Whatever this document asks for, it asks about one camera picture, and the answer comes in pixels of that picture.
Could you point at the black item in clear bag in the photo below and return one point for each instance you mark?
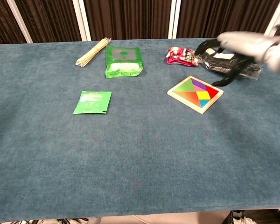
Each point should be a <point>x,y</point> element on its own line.
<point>221,65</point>

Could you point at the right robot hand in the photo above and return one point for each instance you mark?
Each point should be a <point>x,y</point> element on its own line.
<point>247,44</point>

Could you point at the white frame post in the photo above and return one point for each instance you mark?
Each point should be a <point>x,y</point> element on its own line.
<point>19,22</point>
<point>276,16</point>
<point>82,21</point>
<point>174,19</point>

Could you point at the wooden tangram puzzle tray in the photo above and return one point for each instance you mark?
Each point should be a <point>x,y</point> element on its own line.
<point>218,95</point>

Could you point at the red triangle tangram piece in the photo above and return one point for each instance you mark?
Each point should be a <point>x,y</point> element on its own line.
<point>212,91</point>

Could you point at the green triangle tangram piece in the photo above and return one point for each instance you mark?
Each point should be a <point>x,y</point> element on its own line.
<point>186,86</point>

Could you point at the bundle of wooden sticks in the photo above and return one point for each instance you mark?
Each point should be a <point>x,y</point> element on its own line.
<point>93,53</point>

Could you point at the flat green sachet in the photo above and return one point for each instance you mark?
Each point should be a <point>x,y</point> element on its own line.
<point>93,102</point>

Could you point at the crumpled white paper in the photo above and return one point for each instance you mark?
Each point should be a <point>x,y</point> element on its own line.
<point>243,220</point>

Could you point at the yellow square tangram piece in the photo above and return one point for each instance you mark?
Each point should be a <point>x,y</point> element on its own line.
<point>203,95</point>

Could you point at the cyan triangle tangram piece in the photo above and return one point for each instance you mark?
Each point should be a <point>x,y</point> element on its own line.
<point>203,103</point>

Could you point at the orange triangle tangram piece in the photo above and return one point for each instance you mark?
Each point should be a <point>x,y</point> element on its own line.
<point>191,98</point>

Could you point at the red and pink snack packet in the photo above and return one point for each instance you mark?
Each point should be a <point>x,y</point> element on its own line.
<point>180,56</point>

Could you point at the green pouch with white contents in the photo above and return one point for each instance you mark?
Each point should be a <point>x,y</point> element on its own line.
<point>123,63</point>

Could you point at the blue velvet tablecloth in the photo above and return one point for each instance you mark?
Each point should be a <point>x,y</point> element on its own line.
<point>140,158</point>

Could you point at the black storage box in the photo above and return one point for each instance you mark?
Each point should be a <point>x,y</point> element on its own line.
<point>268,217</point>

